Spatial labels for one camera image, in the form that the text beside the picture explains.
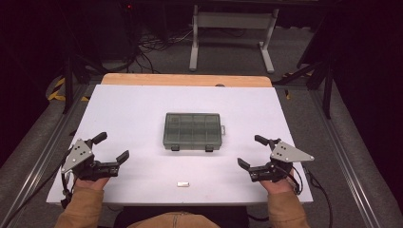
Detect person's right hand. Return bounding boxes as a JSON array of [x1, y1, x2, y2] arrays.
[[259, 175, 300, 195]]

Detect wooden table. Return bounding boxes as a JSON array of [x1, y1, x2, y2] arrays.
[[100, 72, 274, 88]]

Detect white board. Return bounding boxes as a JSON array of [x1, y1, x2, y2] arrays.
[[46, 84, 314, 205]]

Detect right hand-held gripper cable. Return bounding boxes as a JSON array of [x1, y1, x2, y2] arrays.
[[283, 162, 335, 228]]

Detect black tripod stand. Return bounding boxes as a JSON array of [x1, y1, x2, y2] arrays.
[[61, 55, 108, 115]]

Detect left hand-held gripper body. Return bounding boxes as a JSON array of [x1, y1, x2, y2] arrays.
[[60, 138, 122, 182]]

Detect yellow black floor tape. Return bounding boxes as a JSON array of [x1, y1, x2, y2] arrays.
[[47, 77, 90, 103]]

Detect left hand-held gripper cable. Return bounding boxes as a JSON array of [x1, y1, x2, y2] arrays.
[[0, 151, 75, 228]]

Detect grey plastic compartment box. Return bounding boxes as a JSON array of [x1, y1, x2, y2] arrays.
[[163, 112, 226, 153]]

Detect aluminium floor rail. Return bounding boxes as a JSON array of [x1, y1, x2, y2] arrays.
[[308, 89, 383, 228], [0, 84, 96, 227]]

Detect person's torso tan jacket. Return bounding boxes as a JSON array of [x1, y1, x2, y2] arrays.
[[126, 212, 221, 228]]

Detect person's left hand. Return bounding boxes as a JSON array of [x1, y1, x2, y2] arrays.
[[74, 175, 110, 192]]

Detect person's dark lap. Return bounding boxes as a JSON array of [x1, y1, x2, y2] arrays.
[[113, 205, 250, 228]]

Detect bundle of black floor cables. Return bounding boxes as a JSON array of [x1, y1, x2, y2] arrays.
[[125, 28, 195, 74]]

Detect grey metal stand frame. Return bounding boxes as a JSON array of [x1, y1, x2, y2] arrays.
[[188, 4, 280, 74]]

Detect hand-held gripper cable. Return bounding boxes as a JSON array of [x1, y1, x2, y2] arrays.
[[0, 151, 75, 228], [283, 162, 335, 228]]

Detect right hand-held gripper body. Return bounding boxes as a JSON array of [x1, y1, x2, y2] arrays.
[[248, 138, 316, 184]]

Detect black angled stand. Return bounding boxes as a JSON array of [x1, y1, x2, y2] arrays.
[[274, 18, 336, 120]]

